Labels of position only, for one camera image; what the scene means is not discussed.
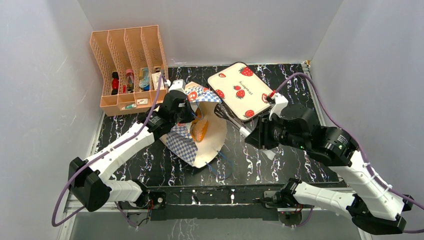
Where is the pink plastic file organizer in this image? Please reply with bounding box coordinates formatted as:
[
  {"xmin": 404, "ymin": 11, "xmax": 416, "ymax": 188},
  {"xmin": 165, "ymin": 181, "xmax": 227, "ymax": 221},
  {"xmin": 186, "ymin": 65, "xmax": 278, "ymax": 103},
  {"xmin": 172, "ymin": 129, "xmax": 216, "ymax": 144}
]
[{"xmin": 89, "ymin": 25, "xmax": 168, "ymax": 117}]

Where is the blue item in organizer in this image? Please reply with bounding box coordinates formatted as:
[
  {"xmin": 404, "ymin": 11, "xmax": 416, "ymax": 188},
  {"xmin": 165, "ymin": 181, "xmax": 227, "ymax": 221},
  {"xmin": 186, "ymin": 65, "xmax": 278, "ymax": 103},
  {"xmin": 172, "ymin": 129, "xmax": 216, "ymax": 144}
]
[{"xmin": 138, "ymin": 67, "xmax": 150, "ymax": 91}]

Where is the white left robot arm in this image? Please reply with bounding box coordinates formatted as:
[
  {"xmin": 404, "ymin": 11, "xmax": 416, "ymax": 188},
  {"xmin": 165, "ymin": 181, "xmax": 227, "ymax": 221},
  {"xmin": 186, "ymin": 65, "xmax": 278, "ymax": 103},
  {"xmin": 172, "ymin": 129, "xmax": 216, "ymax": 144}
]
[{"xmin": 68, "ymin": 89, "xmax": 194, "ymax": 212}]

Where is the blue checkered paper bag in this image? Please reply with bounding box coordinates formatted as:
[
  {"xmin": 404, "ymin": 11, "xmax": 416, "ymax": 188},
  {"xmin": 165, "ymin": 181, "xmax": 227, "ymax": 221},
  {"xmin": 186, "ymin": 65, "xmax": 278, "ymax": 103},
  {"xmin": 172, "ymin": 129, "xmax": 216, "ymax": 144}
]
[{"xmin": 160, "ymin": 82, "xmax": 233, "ymax": 181}]

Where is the pink capped bottle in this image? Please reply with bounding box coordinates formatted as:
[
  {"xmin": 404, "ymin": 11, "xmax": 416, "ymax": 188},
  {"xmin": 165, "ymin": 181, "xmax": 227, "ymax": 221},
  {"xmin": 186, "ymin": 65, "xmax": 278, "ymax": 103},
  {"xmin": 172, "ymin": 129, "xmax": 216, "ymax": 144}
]
[{"xmin": 125, "ymin": 68, "xmax": 135, "ymax": 93}]

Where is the small white label card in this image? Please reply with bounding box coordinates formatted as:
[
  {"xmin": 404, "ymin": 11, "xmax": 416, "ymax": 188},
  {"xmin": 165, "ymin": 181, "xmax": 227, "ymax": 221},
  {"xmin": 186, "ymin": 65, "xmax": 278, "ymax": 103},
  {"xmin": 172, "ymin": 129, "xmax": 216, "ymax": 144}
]
[{"xmin": 136, "ymin": 98, "xmax": 149, "ymax": 105}]

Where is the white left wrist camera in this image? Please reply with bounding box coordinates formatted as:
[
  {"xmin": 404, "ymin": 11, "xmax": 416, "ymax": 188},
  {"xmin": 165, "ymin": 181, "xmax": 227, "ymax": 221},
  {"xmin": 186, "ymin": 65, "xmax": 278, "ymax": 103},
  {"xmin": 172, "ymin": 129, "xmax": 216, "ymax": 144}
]
[{"xmin": 169, "ymin": 79, "xmax": 186, "ymax": 94}]

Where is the strawberry pattern white tray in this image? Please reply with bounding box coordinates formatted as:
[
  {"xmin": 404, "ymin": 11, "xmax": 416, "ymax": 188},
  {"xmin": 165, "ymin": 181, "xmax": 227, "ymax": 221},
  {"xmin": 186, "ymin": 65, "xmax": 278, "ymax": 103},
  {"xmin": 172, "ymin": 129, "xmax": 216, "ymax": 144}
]
[{"xmin": 207, "ymin": 62, "xmax": 272, "ymax": 122}]

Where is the fake ring donut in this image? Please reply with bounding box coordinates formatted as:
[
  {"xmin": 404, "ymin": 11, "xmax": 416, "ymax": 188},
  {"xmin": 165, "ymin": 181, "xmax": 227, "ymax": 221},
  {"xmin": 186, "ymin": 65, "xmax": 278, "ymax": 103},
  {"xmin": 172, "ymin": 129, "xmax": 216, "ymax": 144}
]
[{"xmin": 195, "ymin": 107, "xmax": 204, "ymax": 120}]

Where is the sugared orange fake bread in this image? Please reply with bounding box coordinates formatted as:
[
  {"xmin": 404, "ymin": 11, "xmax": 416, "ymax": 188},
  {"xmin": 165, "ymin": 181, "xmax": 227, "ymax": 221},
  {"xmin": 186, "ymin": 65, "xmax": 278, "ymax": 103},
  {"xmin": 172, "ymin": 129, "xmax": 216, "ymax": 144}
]
[{"xmin": 190, "ymin": 119, "xmax": 209, "ymax": 142}]

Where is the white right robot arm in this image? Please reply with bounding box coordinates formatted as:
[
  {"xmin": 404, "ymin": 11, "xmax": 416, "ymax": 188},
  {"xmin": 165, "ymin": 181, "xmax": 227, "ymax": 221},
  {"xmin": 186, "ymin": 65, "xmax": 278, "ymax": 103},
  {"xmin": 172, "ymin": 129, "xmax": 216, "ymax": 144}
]
[{"xmin": 245, "ymin": 104, "xmax": 412, "ymax": 235}]

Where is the white printed card box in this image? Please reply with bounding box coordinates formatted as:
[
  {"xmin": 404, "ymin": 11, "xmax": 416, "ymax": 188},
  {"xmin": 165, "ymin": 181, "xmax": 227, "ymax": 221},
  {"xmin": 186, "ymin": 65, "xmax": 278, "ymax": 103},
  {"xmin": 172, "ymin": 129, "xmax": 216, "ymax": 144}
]
[{"xmin": 151, "ymin": 72, "xmax": 162, "ymax": 90}]

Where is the red black toy figure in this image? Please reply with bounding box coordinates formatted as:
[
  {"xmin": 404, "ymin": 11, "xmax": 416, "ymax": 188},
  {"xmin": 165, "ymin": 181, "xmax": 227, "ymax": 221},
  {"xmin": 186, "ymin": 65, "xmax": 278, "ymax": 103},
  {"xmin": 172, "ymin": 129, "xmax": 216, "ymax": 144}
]
[{"xmin": 111, "ymin": 71, "xmax": 120, "ymax": 95}]

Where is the small tube in organizer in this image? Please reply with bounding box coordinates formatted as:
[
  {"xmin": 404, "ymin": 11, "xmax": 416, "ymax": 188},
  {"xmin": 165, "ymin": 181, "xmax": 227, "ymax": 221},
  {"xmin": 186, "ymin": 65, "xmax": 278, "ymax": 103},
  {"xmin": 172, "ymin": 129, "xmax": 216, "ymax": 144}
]
[{"xmin": 121, "ymin": 103, "xmax": 137, "ymax": 110}]

